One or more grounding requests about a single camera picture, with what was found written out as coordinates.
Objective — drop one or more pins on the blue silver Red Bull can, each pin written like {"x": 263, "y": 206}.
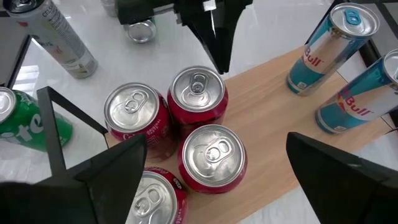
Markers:
{"x": 326, "y": 53}
{"x": 357, "y": 99}

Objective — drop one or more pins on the green Sprite can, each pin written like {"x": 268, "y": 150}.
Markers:
{"x": 18, "y": 124}
{"x": 141, "y": 31}

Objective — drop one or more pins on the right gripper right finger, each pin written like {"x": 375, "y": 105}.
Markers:
{"x": 342, "y": 193}

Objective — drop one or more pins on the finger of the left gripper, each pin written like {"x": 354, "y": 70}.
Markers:
{"x": 136, "y": 11}
{"x": 217, "y": 43}

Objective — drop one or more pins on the red Star Wars cola can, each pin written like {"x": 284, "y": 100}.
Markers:
{"x": 133, "y": 107}

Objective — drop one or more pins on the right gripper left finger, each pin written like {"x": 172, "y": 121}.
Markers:
{"x": 93, "y": 193}

